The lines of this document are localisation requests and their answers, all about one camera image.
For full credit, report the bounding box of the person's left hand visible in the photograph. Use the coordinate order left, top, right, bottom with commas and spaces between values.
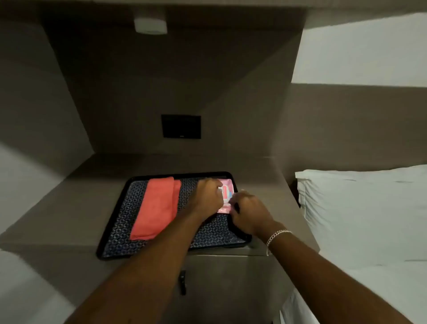
191, 178, 224, 217

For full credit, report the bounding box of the person's right hand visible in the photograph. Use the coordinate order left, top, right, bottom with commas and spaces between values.
228, 190, 277, 239

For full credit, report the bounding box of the pink packet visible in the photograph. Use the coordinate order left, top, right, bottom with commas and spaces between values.
216, 178, 239, 214

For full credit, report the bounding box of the person's right forearm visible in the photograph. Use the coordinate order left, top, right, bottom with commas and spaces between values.
258, 222, 414, 324

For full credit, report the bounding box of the person's left forearm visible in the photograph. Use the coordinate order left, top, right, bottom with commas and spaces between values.
65, 207, 214, 324

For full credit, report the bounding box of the folded coral towel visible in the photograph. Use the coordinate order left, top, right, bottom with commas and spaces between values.
130, 177, 182, 241

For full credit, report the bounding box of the brown bedside cabinet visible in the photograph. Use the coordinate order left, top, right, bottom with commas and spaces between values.
0, 153, 321, 324

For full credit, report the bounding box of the black patterned tray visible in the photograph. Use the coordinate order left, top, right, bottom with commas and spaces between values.
96, 171, 253, 260

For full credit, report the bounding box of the white pillow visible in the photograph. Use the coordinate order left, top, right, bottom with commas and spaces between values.
295, 165, 427, 271

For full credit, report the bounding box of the white bed sheet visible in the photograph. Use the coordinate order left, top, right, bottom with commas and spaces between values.
280, 257, 427, 324

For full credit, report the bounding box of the silver chain bracelet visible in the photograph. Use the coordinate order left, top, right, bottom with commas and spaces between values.
266, 229, 293, 256

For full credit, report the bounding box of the black wall switch panel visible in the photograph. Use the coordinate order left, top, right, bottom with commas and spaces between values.
161, 114, 201, 139

